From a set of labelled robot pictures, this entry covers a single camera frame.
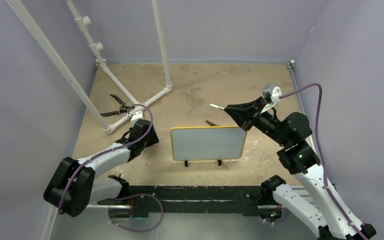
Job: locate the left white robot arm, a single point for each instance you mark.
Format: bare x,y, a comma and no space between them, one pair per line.
74,184

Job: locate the yellow framed whiteboard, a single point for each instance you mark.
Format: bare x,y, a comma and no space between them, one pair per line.
207,143

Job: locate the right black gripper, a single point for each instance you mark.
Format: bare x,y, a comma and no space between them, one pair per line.
241,113

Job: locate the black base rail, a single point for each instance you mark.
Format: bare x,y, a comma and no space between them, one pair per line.
246,200

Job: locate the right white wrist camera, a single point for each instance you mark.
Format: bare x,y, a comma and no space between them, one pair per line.
271,94

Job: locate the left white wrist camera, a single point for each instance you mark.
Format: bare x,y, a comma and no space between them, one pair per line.
135,116

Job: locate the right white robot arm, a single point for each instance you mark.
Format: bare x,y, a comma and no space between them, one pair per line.
329,218

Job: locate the green whiteboard marker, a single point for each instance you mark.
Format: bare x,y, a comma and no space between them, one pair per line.
216,106

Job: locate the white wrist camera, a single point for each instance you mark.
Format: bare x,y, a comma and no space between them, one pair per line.
271,94
135,116

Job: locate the yellow handled pliers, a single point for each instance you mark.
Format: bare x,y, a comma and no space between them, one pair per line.
211,123

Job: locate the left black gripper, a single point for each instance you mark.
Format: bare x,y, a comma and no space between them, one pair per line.
152,138

